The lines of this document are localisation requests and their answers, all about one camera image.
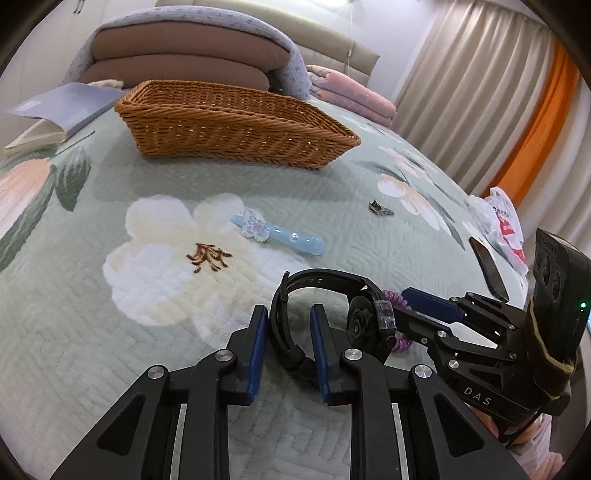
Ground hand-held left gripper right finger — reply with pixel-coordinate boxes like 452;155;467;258
309;303;525;480

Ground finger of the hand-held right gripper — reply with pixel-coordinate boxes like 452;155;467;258
402;286;509;325
375;299;467;366

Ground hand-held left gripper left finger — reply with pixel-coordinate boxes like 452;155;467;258
48;305;270;480

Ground purple spiral hair tie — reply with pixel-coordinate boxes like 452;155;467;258
381;289;414;355

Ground black wrist watch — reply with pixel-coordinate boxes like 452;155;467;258
270;268;403;384

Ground brown wicker basket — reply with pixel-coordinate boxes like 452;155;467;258
115;80;362;171

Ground person's right forearm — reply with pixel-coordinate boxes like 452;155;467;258
471;401;574;472

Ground black smartphone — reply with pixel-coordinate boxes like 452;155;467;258
468;235;509;304

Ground white plastic bag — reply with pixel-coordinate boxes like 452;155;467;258
465;186;530;274

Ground blue hair clip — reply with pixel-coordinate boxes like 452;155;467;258
230;209;325;256

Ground floral quilted bedspread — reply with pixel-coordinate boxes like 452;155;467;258
0;85;532;480

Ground orange curtain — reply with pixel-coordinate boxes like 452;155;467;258
480;41;581;210

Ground folded pink quilt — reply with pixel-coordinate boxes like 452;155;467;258
305;65;398;126

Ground beige curtain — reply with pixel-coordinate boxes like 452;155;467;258
392;0;589;259

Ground beige padded headboard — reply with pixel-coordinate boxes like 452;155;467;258
154;0;382;89

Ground blue patterned blanket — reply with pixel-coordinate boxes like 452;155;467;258
62;0;313;100

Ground folded brown quilt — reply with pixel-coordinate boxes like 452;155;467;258
78;53;273;92

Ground white book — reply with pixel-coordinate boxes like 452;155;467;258
4;117;68;156

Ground open book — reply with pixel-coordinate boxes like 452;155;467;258
4;83;126;141

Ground brown stacked pillows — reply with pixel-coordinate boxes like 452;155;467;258
90;21;290;71

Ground white wardrobe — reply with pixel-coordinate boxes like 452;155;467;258
9;0;160;100

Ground white hanging cable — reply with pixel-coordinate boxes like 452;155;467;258
347;0;357;58

